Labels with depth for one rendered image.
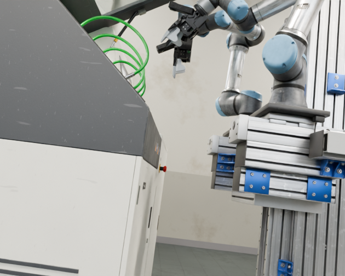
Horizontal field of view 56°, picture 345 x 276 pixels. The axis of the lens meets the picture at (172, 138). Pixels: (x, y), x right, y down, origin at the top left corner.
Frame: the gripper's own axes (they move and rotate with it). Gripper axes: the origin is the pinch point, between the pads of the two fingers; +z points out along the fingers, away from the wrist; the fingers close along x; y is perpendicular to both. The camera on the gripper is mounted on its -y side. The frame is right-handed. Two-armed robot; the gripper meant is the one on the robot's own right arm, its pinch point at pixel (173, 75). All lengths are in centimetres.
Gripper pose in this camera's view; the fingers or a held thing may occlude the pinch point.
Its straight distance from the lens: 156.9
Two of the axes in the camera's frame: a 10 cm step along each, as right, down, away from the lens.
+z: -1.3, 9.8, -1.5
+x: 0.3, 1.5, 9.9
